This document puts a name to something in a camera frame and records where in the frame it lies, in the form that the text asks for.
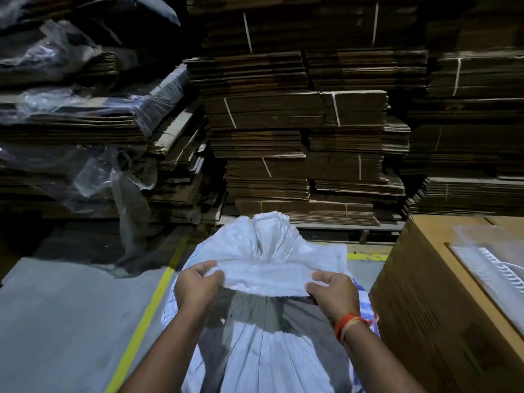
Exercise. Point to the white woven plastic sack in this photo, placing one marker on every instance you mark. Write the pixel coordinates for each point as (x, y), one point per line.
(266, 323)

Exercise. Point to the stack of flattened cardboard boxes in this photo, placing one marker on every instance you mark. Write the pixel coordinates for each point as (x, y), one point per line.
(356, 110)

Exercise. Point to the person's right hand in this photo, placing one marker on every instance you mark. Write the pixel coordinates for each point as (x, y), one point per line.
(337, 297)

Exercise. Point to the person's right thumb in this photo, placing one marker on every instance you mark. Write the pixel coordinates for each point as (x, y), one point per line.
(316, 291)

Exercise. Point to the large brown cardboard box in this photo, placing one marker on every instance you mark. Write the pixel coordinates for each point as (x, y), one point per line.
(444, 306)

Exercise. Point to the person's right forearm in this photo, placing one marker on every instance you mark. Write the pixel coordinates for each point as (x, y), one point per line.
(376, 360)

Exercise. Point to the orange thread wristband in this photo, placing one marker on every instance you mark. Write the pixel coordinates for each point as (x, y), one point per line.
(348, 322)

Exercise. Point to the person's left hand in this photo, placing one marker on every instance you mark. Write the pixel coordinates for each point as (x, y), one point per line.
(195, 287)

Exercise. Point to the plastic-wrapped flattened cardboard stack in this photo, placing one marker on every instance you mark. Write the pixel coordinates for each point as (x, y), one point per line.
(94, 118)

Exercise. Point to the clear plastic bag packet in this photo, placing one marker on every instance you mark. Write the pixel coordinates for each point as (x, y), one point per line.
(493, 266)

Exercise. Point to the person's left thumb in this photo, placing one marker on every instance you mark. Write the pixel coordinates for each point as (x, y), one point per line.
(215, 280)

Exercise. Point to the person's left forearm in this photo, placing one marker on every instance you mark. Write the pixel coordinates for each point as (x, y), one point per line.
(168, 351)

